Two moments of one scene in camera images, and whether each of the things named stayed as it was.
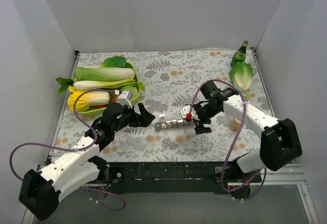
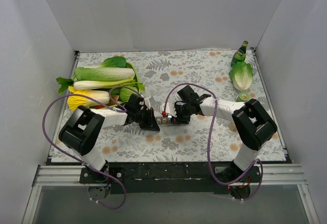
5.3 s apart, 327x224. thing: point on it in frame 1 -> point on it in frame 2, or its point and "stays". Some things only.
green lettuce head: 241,74 stays
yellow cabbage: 87,99 stays
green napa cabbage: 96,74 stays
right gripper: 198,116 -> 180,112
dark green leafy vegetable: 115,62 stays
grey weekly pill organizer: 181,123 -> 162,120
